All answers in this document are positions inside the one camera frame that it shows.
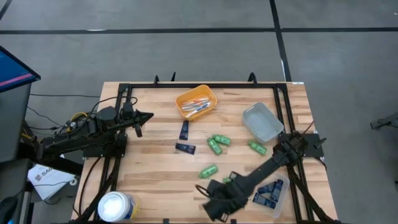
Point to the clear-wrapped toothbrush pack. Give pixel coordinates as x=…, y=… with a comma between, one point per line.
x=200, y=110
x=196, y=101
x=196, y=105

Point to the black table clamp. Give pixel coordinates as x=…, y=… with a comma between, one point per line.
x=173, y=77
x=252, y=78
x=156, y=80

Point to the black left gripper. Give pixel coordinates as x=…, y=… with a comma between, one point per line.
x=127, y=119

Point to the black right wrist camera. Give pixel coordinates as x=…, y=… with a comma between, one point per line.
x=233, y=175

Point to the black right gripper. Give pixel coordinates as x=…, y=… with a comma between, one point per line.
x=227, y=194

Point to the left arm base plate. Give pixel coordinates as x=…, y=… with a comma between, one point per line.
x=102, y=152

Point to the yellow plastic bin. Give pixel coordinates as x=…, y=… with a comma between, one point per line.
x=205, y=91

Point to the clear plastic bin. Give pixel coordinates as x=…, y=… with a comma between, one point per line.
x=284, y=199

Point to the grey cabinet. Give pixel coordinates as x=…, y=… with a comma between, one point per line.
x=12, y=121

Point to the grey plastic bin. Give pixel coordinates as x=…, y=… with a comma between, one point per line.
x=262, y=123

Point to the dark blue toiletry tube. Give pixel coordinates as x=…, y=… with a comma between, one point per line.
x=185, y=148
x=276, y=189
x=184, y=130
x=264, y=200
x=266, y=188

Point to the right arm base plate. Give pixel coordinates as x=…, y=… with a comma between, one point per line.
x=314, y=149

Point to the black metal table frame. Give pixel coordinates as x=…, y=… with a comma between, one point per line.
x=202, y=85

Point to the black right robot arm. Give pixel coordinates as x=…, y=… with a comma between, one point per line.
x=270, y=165

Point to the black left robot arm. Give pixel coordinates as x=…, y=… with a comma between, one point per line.
x=77, y=140

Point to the blue-screen monitor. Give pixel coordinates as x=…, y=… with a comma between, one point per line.
x=14, y=71

